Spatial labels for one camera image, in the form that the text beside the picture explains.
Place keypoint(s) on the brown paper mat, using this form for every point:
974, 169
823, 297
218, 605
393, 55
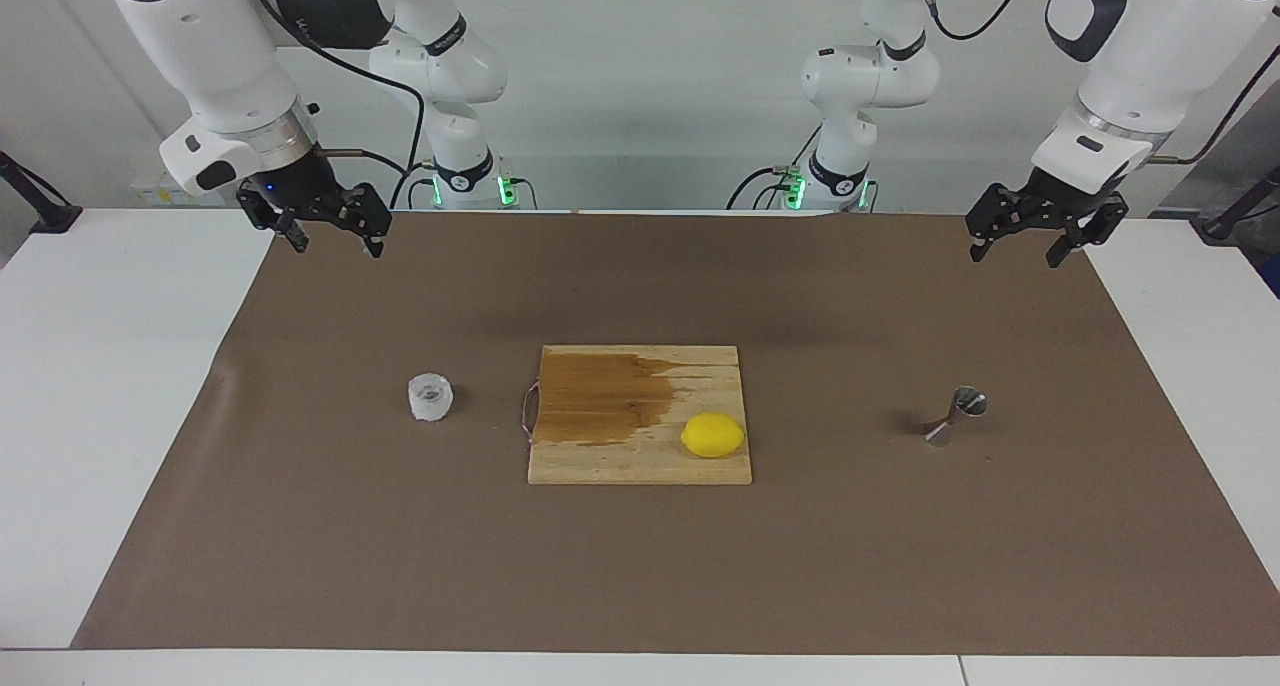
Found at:
400, 546

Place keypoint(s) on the wooden cutting board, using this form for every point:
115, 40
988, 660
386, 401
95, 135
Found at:
640, 461

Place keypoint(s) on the black clamp stand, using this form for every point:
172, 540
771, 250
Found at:
1225, 224
45, 211

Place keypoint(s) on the yellow lemon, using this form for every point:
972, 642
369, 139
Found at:
713, 435

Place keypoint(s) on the blue object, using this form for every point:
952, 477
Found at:
1273, 276

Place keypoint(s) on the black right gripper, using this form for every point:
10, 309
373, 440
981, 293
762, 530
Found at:
300, 186

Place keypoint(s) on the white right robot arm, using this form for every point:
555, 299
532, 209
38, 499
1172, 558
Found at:
220, 56

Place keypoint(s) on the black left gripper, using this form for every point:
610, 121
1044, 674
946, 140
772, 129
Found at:
1055, 196

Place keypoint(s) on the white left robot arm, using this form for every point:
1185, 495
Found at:
1140, 56

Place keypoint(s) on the steel double jigger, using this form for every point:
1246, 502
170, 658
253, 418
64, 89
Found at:
968, 402

